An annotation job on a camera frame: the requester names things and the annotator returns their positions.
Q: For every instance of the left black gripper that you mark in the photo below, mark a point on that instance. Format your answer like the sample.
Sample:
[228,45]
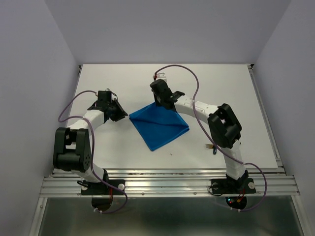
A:
[121,113]

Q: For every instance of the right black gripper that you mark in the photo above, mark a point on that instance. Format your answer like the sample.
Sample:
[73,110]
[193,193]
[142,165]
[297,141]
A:
[157,102]

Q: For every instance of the gold fork green handle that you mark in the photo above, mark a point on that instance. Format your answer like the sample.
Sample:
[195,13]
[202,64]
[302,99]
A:
[209,146]

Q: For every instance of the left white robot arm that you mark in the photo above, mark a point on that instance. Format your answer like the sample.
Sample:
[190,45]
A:
[74,145]

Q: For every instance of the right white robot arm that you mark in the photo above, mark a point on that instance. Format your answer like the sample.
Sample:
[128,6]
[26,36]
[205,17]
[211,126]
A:
[224,132]

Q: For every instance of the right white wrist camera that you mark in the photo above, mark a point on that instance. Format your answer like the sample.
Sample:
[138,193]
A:
[160,75]

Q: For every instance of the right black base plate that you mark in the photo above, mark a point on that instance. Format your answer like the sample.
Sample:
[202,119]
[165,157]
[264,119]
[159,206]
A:
[221,186]

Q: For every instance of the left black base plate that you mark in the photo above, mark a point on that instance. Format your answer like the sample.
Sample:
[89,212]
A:
[93,189]

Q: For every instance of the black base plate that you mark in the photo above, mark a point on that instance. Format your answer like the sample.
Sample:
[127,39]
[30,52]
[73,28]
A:
[93,189]
[221,186]

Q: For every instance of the blue cloth napkin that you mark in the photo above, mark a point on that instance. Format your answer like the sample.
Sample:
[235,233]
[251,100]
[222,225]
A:
[158,126]

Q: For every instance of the gold spoon green handle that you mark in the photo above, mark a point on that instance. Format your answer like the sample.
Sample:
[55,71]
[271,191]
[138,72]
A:
[214,150]

